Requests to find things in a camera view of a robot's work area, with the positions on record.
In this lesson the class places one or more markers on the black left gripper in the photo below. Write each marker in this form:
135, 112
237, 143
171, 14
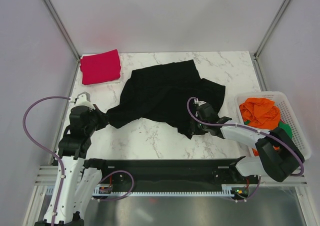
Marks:
102, 116

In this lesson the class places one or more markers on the black t shirt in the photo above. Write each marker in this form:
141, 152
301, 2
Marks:
160, 93

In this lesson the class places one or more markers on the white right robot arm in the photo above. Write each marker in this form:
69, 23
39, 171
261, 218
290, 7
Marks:
278, 156

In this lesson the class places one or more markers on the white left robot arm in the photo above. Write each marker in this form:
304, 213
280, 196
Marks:
74, 184

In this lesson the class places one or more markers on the folded magenta t shirt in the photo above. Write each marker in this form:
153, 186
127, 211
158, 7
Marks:
101, 67

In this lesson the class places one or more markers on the orange t shirt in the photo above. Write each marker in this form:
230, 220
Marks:
260, 113

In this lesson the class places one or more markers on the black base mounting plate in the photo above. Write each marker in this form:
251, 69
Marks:
169, 176

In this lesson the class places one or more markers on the green t shirt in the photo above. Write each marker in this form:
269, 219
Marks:
282, 125

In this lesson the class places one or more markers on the white plastic laundry basket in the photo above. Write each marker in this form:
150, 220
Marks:
287, 115

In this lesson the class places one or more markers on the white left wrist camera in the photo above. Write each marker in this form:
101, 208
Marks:
83, 99

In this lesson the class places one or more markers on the aluminium front rail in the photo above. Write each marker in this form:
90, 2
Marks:
47, 177

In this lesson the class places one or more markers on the white slotted cable duct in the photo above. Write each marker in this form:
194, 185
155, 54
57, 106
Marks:
224, 192

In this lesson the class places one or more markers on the left aluminium frame post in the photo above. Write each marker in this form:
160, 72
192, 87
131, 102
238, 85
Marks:
62, 29

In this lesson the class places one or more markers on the aluminium frame post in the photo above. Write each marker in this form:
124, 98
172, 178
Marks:
62, 29
275, 21

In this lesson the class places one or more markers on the right aluminium frame post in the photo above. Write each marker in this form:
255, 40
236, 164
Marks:
275, 21

